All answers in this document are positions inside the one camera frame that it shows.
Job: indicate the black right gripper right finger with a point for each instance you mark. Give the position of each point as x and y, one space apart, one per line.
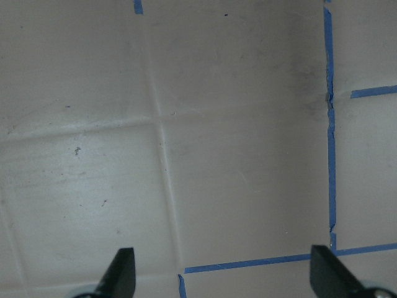
329 278

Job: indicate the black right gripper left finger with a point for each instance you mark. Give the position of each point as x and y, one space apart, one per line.
119 280

